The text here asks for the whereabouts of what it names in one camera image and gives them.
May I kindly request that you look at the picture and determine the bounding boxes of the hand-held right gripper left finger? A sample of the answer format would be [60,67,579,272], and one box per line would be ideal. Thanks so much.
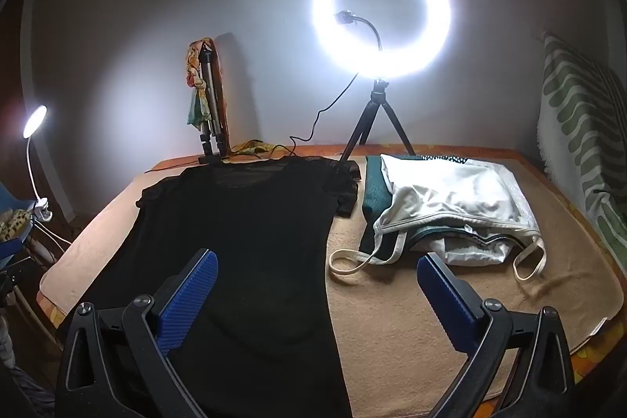
[55,248,219,418]

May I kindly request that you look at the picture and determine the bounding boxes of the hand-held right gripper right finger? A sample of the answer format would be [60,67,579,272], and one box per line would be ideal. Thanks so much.
[416,252,574,418]

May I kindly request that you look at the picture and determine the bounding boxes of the black mesh shirt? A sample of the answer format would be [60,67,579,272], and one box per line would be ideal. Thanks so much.
[134,156,363,418]

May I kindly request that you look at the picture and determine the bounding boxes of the white and green folded clothes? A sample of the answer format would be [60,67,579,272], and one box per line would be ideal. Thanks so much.
[329,154,547,286]

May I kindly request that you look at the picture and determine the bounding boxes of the dark dotted cloth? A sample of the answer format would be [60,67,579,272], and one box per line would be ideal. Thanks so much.
[421,155,472,167]

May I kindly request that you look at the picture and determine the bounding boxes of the orange leaf print sheet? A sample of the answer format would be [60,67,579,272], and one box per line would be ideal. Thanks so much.
[36,144,627,418]

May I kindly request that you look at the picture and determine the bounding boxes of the blue board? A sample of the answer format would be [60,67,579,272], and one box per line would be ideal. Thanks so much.
[0,183,35,272]

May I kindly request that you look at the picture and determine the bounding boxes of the leopard print cloth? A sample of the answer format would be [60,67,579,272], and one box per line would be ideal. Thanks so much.
[0,208,30,242]

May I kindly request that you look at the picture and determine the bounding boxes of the folded grey tripod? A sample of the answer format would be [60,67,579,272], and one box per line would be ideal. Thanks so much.
[197,45,231,164]

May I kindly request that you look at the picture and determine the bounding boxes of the green striped white towel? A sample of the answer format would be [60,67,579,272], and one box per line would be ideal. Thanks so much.
[536,31,627,247]

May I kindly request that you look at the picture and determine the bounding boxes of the white clip desk lamp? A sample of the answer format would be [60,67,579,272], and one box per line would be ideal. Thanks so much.
[22,105,74,247]

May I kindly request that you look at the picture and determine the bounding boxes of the black gooseneck phone holder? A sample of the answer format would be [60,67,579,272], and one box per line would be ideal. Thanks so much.
[334,10,383,51]

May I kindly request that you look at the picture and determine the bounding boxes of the black power cable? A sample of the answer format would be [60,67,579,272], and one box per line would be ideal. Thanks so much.
[230,72,361,157]

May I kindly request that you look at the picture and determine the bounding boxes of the white ring light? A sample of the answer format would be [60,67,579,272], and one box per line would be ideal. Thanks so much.
[312,0,452,81]

